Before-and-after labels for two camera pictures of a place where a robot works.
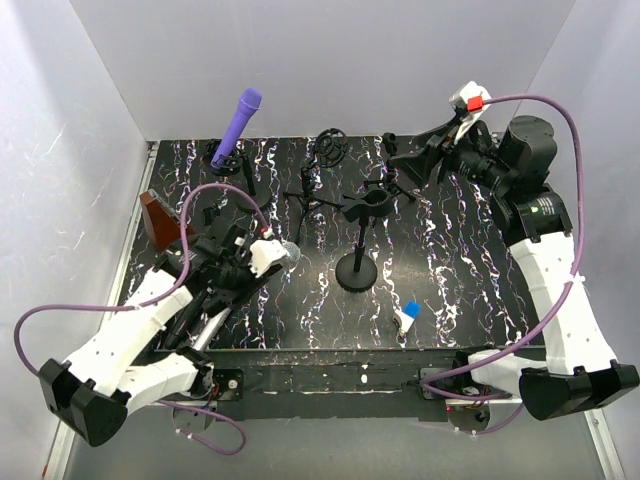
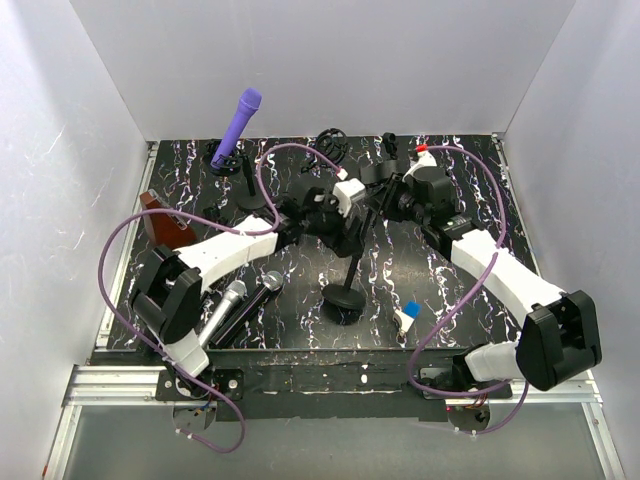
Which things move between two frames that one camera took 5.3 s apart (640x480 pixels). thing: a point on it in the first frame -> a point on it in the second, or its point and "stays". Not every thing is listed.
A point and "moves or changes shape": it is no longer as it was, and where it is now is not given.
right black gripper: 419,163 -> 382,201
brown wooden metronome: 162,222 stays
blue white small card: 411,310 stays
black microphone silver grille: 292,250 -> 245,306
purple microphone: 249,103 stays
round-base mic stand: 357,272 moves or changes shape
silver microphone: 209,330 stays
